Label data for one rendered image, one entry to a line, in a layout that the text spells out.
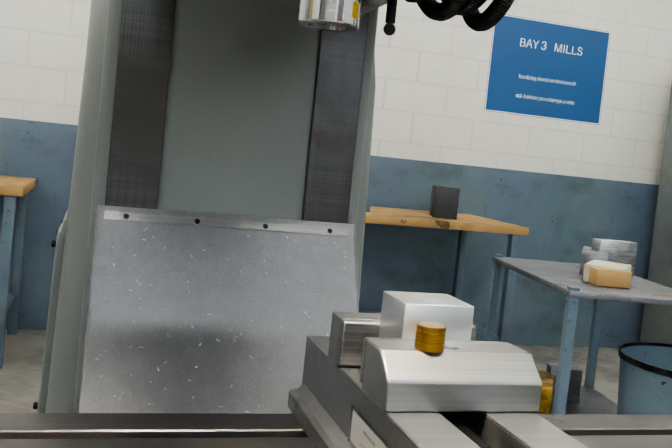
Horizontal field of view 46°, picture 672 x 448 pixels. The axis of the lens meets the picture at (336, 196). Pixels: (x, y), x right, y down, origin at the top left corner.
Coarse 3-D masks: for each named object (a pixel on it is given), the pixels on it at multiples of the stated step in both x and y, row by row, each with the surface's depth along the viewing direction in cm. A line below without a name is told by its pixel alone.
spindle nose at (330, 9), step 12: (300, 0) 60; (312, 0) 58; (324, 0) 58; (336, 0) 58; (348, 0) 58; (360, 0) 60; (300, 12) 59; (312, 12) 58; (324, 12) 58; (336, 12) 58; (348, 12) 59; (360, 12) 60; (300, 24) 61; (312, 24) 61; (324, 24) 62; (336, 24) 62; (348, 24) 59
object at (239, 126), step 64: (128, 0) 91; (192, 0) 94; (128, 64) 92; (192, 64) 94; (256, 64) 96; (320, 64) 98; (128, 128) 92; (192, 128) 95; (256, 128) 97; (320, 128) 99; (128, 192) 93; (192, 192) 95; (256, 192) 98; (320, 192) 100; (64, 256) 96; (64, 320) 95; (64, 384) 95
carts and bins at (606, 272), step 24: (600, 240) 296; (504, 264) 311; (528, 264) 309; (552, 264) 318; (576, 264) 327; (600, 264) 274; (624, 264) 282; (552, 288) 262; (576, 288) 249; (600, 288) 261; (624, 288) 267; (648, 288) 273; (576, 312) 249; (600, 312) 331; (624, 360) 256; (648, 360) 280; (552, 384) 293; (576, 384) 308; (624, 384) 257; (648, 384) 246; (552, 408) 298; (576, 408) 301; (600, 408) 304; (624, 408) 257; (648, 408) 246
